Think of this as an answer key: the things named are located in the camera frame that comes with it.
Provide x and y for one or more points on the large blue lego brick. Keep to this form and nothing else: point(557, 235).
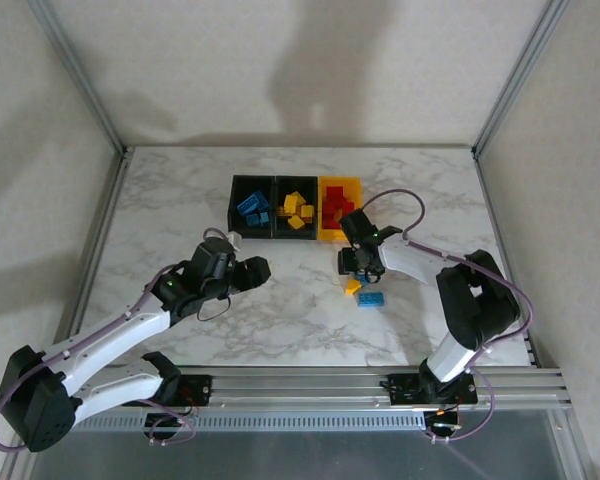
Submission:
point(253, 202)
point(372, 299)

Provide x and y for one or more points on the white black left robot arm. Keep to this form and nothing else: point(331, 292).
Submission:
point(110, 335)

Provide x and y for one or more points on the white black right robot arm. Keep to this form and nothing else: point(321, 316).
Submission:
point(410, 260)

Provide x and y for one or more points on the yellow plastic bin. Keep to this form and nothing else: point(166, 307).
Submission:
point(330, 236)

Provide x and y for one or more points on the black plastic bin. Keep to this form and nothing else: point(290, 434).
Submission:
point(240, 233)
point(311, 189)

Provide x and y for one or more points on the black controller board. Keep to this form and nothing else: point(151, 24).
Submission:
point(157, 420)
point(442, 421)

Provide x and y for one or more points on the perforated grey metal strip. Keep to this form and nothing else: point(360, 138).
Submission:
point(280, 422)

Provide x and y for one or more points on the grey metal shelf panel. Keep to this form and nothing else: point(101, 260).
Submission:
point(305, 460)

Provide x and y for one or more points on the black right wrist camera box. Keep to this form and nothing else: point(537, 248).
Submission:
point(357, 225)

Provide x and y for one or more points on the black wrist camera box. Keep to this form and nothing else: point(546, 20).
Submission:
point(357, 225)
point(212, 255)

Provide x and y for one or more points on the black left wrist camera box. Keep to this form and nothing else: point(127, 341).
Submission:
point(212, 255)

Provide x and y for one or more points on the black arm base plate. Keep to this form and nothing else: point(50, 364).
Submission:
point(200, 390)
point(402, 390)

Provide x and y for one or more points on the aluminium side rail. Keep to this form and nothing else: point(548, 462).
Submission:
point(100, 240)

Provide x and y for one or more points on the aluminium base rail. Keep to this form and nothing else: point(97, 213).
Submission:
point(305, 387)

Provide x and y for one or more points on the short aluminium frame post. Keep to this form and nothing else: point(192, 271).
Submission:
point(15, 467)
point(575, 450)

